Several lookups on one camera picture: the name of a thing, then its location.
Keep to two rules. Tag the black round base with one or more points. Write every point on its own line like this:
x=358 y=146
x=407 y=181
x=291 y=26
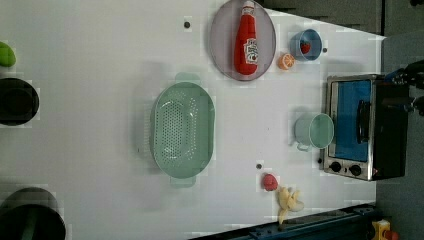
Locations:
x=31 y=214
x=19 y=102

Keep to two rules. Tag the green toy fruit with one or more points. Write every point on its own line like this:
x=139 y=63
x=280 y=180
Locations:
x=7 y=55

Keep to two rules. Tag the pink toy fruit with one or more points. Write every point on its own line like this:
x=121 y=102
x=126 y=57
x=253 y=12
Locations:
x=269 y=182

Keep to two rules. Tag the orange slice toy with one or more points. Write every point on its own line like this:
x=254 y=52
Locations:
x=286 y=61

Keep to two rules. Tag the light green mug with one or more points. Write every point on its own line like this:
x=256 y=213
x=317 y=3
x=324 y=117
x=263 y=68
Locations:
x=313 y=130

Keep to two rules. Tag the yellow red clamp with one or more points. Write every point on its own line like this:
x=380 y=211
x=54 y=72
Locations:
x=383 y=231

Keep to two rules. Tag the black round base upper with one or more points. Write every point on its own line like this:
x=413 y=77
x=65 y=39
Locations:
x=19 y=102

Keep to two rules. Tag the peeled toy banana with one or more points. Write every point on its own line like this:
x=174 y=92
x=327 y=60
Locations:
x=288 y=202

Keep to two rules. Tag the green oval strainer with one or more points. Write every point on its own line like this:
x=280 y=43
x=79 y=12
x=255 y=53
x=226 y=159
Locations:
x=182 y=130

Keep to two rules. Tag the black round base lower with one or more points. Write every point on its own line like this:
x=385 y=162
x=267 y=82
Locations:
x=31 y=214

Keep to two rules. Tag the red toy strawberry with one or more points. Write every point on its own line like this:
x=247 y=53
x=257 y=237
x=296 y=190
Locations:
x=305 y=47

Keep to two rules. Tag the red ketchup bottle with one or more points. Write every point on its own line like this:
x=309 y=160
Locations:
x=245 y=48

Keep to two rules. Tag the grey round plate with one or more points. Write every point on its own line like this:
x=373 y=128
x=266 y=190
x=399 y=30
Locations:
x=223 y=33

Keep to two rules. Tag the black toaster oven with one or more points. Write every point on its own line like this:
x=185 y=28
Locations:
x=370 y=122

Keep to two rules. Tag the blue bowl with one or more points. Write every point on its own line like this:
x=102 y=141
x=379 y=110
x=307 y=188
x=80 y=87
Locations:
x=310 y=36

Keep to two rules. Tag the blue metal frame rail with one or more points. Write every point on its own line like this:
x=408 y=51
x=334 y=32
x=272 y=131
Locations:
x=351 y=223

